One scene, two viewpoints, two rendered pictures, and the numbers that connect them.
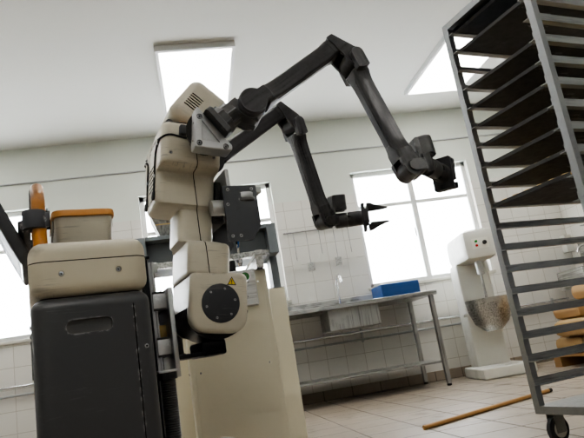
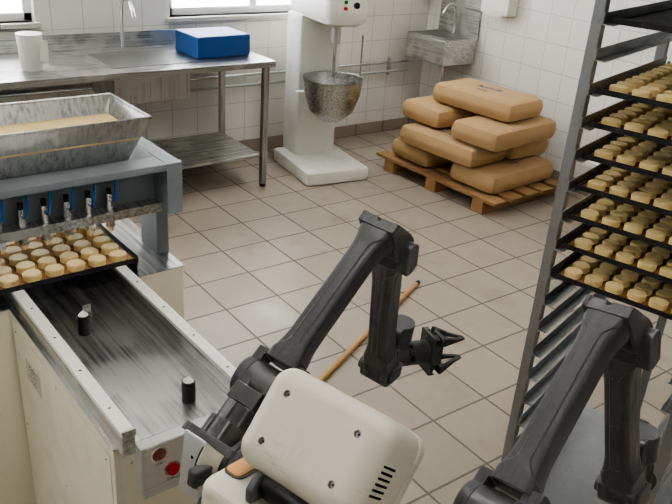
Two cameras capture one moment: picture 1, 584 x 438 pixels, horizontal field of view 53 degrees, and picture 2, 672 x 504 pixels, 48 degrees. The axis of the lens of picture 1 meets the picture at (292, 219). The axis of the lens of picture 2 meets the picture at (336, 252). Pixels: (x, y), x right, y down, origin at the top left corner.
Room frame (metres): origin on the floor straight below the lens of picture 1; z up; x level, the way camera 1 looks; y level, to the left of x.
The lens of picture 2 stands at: (0.91, 0.65, 1.94)
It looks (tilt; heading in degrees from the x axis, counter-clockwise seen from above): 26 degrees down; 332
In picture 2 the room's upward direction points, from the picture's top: 4 degrees clockwise
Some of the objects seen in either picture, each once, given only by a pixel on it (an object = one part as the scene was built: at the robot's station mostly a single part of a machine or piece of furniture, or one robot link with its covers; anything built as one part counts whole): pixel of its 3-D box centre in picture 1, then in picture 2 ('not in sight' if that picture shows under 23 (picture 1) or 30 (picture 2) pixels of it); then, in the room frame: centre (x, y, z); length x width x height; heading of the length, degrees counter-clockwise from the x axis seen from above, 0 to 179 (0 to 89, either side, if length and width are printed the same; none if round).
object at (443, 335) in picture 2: (375, 212); (445, 344); (2.18, -0.32, 0.96); 0.09 x 0.07 x 0.07; 85
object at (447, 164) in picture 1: (439, 172); not in sight; (1.71, -0.46, 0.95); 0.07 x 0.07 x 0.10; 55
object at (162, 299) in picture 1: (190, 329); not in sight; (1.69, 0.34, 0.61); 0.28 x 0.27 x 0.25; 25
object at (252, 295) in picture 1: (225, 290); (189, 451); (2.24, 0.30, 0.77); 0.24 x 0.04 x 0.14; 102
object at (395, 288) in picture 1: (395, 290); (212, 42); (5.89, -0.90, 0.95); 0.40 x 0.30 x 0.14; 103
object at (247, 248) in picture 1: (209, 268); (44, 218); (3.09, 0.48, 1.01); 0.72 x 0.33 x 0.34; 102
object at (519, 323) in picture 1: (489, 204); (547, 267); (2.43, -0.83, 0.97); 0.03 x 0.03 x 1.70; 25
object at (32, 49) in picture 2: not in sight; (33, 51); (5.57, 0.24, 0.98); 0.18 x 0.14 x 0.20; 50
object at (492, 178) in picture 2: not in sight; (502, 169); (5.01, -2.77, 0.19); 0.72 x 0.42 x 0.15; 105
